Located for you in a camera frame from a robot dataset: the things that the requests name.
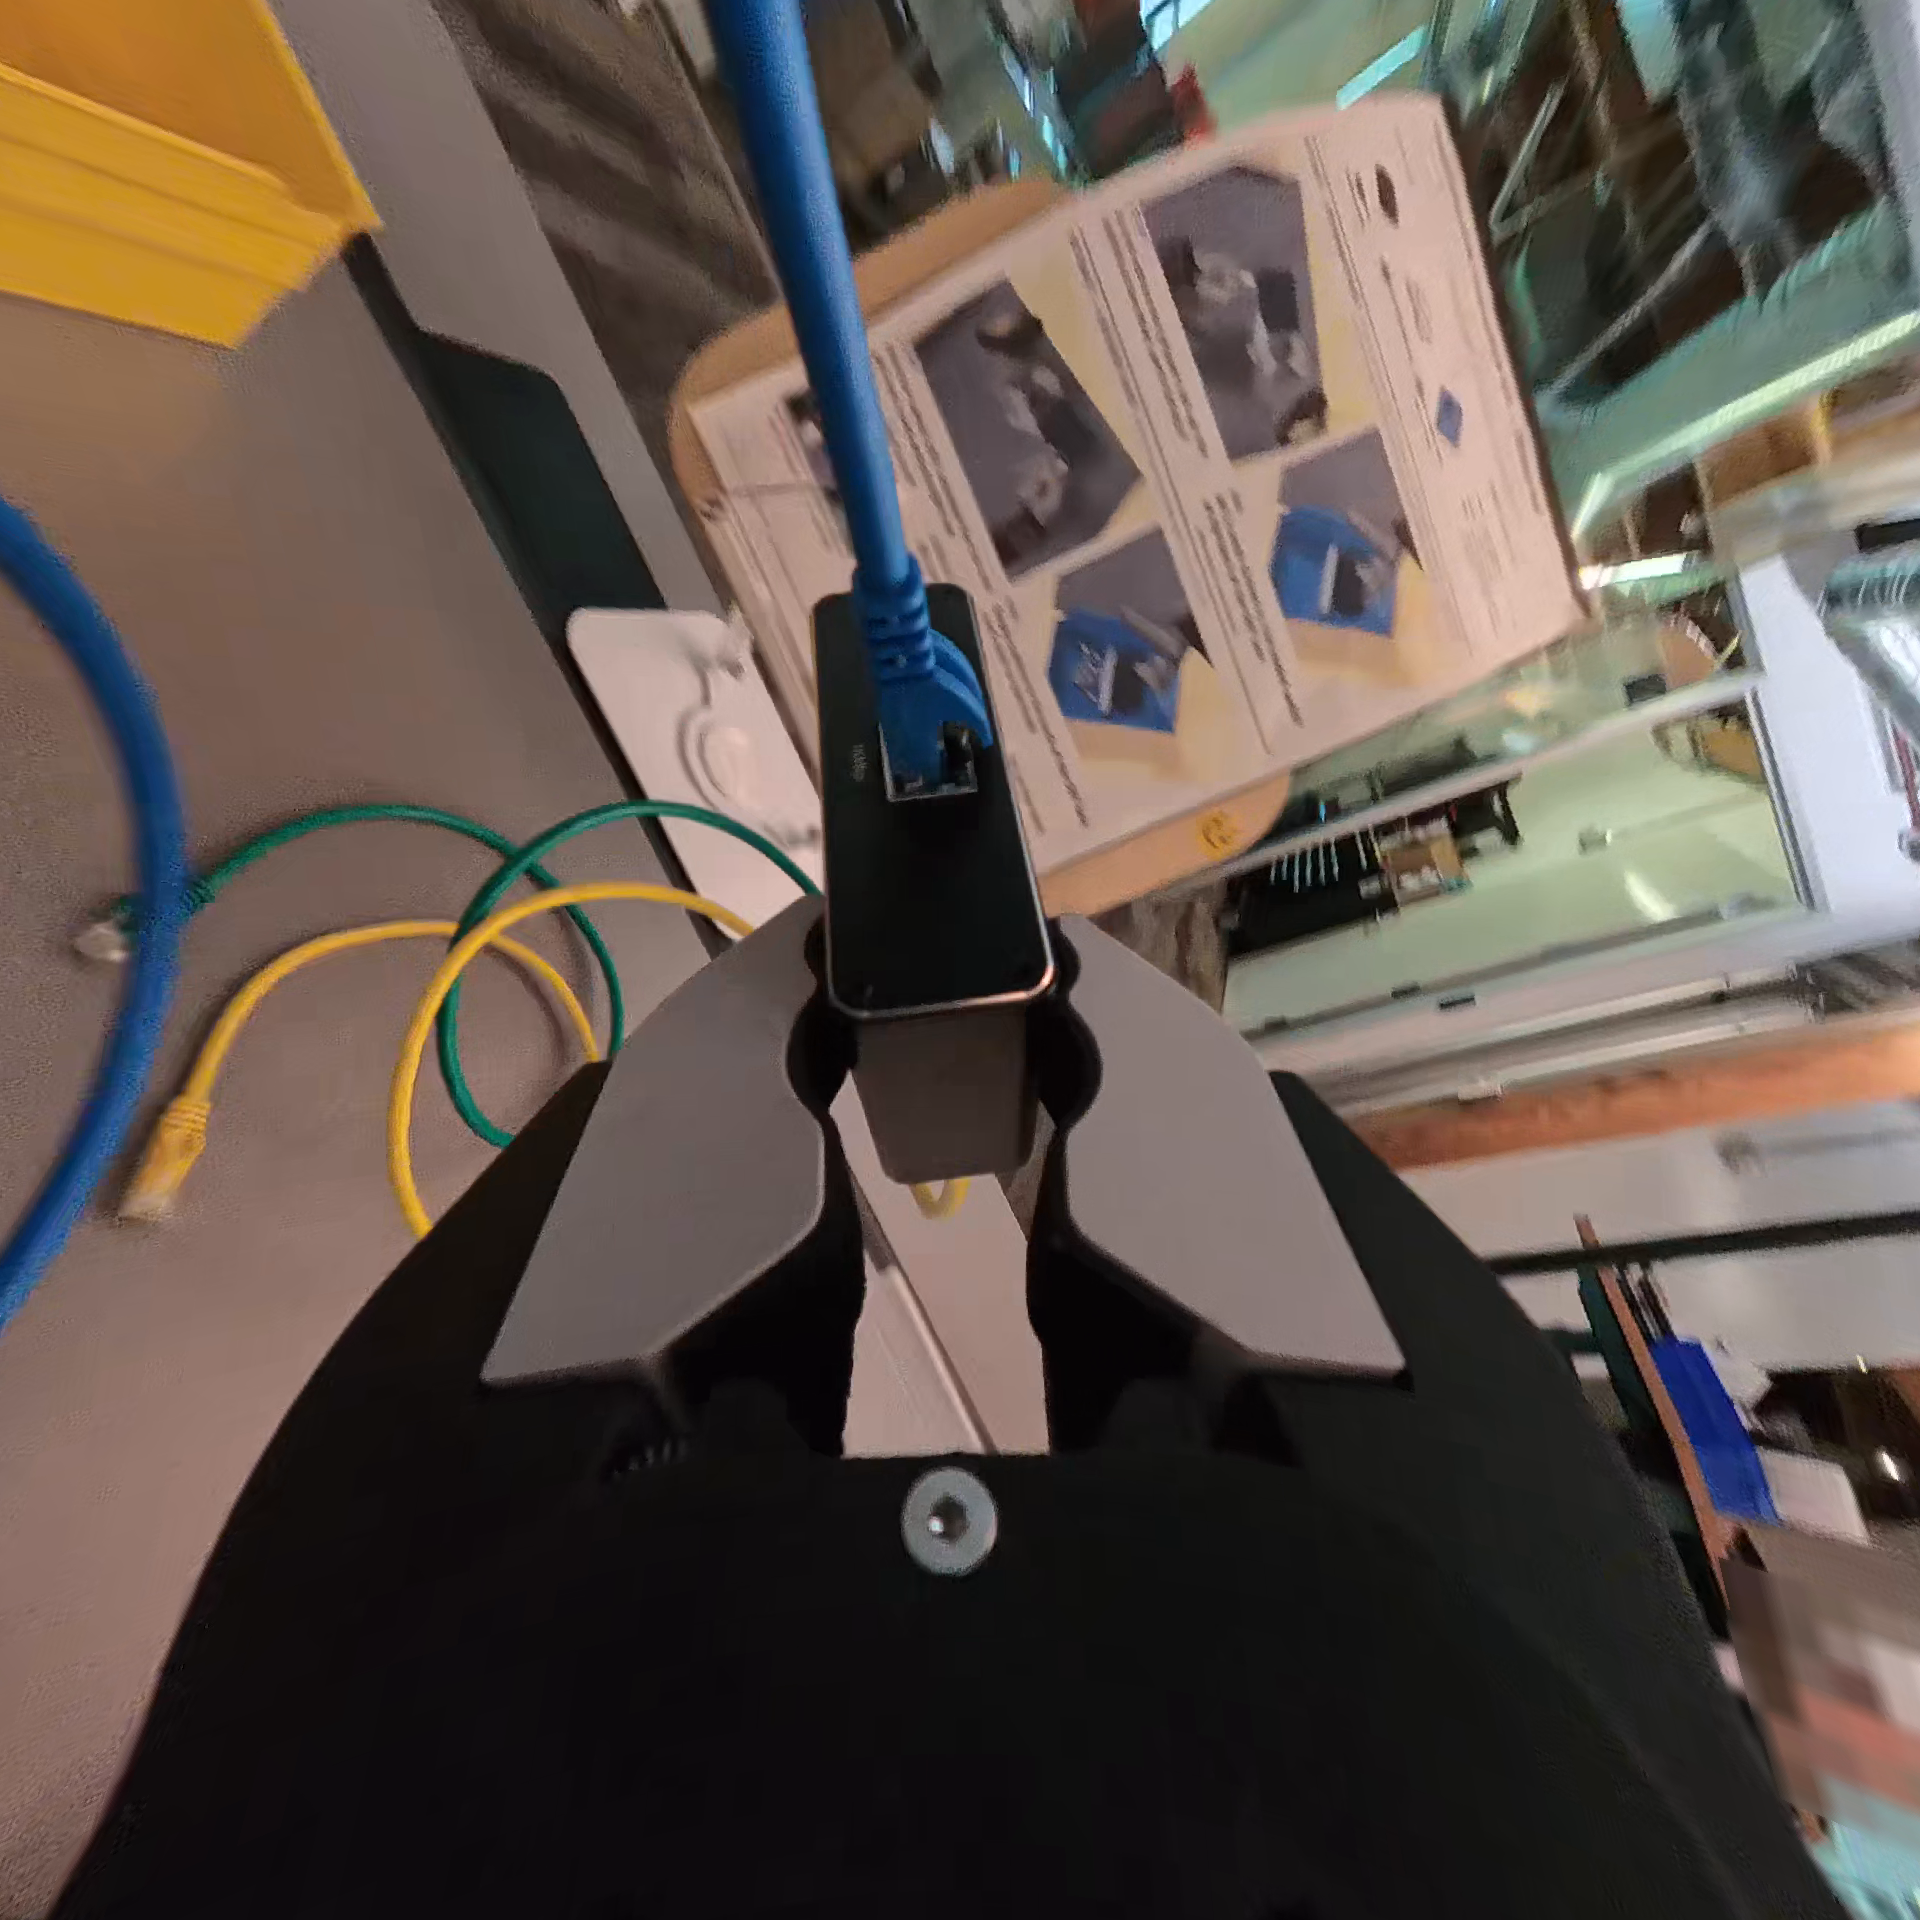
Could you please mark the black network switch box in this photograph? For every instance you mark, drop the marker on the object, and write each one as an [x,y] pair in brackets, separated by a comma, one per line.
[930,901]

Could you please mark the instruction sheet on board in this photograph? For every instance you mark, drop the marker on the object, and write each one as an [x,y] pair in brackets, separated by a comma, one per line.
[1171,856]

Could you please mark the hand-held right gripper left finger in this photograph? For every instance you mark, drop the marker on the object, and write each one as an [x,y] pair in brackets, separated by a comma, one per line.
[660,1171]

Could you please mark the yellow plastic bin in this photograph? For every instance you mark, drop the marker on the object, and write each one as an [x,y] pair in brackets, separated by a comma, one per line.
[151,195]

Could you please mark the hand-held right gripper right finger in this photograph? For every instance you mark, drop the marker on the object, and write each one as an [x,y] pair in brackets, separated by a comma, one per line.
[1216,1187]

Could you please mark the white board stand base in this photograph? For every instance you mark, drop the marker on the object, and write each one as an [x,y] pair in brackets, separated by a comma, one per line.
[660,707]

